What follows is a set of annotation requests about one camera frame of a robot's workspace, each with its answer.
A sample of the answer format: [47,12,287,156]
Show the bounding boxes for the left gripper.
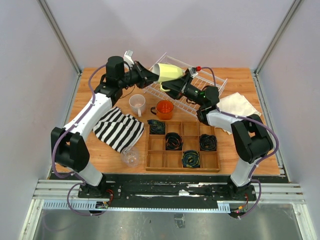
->
[119,61,163,90]

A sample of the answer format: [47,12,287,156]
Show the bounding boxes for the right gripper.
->
[158,73,205,108]

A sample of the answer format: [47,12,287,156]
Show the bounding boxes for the yellow-green mug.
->
[151,63,184,92]

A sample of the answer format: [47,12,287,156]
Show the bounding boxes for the orange enamel mug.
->
[150,100,174,120]

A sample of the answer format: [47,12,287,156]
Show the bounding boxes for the pink white mug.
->
[129,94,147,117]

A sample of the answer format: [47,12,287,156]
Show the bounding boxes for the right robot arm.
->
[160,72,274,200]

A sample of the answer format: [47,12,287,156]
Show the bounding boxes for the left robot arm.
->
[51,56,160,198]

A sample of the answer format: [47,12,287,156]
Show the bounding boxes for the rolled belt top left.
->
[147,119,166,135]

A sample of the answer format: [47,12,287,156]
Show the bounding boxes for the rolled belt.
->
[181,150,201,169]
[199,134,218,152]
[147,119,166,135]
[165,132,184,151]

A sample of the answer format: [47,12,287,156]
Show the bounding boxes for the rolled belt middle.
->
[165,132,184,151]

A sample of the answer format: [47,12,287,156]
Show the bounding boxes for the cream folded cloth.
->
[209,92,262,135]

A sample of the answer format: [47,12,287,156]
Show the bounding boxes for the black white striped cloth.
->
[92,107,145,153]

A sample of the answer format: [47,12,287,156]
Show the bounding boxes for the rolled belt right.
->
[199,134,218,152]

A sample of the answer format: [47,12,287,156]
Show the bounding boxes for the rolled belt bottom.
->
[181,150,201,169]

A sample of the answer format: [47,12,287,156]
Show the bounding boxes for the wooden compartment tray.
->
[145,121,221,174]

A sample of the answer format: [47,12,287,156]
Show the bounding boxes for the clear plastic cup left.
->
[121,146,140,167]

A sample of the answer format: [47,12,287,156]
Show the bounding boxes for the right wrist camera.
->
[188,66,202,78]

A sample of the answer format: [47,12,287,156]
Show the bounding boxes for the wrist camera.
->
[188,66,202,78]
[123,50,134,66]

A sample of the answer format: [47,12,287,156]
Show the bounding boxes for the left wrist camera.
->
[123,50,134,66]

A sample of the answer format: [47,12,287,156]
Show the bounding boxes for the white wire dish rack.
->
[143,52,228,117]

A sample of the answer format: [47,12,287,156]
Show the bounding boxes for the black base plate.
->
[78,174,257,210]

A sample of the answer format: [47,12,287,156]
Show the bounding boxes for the aluminium rail frame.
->
[19,179,317,240]

